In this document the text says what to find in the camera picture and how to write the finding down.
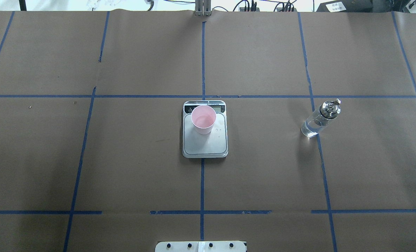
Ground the pink plastic cup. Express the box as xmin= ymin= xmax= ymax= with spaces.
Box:
xmin=191 ymin=105 xmax=216 ymax=135

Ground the silver digital kitchen scale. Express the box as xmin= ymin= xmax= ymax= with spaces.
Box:
xmin=181 ymin=100 xmax=228 ymax=159

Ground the aluminium frame post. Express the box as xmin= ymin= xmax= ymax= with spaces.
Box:
xmin=194 ymin=0 xmax=212 ymax=16

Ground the black box with label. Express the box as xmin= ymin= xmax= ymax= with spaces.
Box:
xmin=315 ymin=0 xmax=373 ymax=13

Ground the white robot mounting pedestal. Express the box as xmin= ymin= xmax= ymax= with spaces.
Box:
xmin=155 ymin=240 xmax=248 ymax=252

